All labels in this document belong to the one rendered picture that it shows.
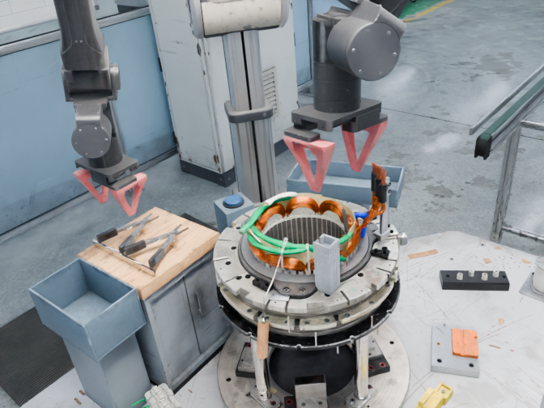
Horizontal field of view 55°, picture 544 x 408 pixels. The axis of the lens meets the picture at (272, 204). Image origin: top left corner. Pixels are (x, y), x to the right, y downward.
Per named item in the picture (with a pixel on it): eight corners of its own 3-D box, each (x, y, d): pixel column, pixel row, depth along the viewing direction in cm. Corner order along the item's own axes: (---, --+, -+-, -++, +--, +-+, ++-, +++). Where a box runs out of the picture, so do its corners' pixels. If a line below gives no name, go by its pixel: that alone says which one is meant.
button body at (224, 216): (265, 291, 129) (254, 204, 116) (240, 302, 126) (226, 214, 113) (252, 275, 134) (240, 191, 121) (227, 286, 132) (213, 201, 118)
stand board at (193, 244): (143, 300, 90) (140, 290, 89) (79, 265, 101) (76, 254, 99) (221, 242, 103) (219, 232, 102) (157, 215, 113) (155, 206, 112)
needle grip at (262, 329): (263, 327, 79) (261, 360, 81) (270, 323, 80) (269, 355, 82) (255, 323, 80) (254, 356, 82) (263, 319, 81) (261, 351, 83)
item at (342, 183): (399, 265, 133) (404, 167, 118) (393, 293, 124) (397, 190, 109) (305, 252, 141) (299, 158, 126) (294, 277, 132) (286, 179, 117)
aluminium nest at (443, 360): (478, 378, 102) (480, 369, 100) (431, 371, 104) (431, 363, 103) (475, 333, 111) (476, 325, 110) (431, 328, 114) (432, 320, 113)
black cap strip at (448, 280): (508, 291, 122) (510, 283, 120) (442, 290, 124) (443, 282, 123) (503, 277, 126) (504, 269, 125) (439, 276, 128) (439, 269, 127)
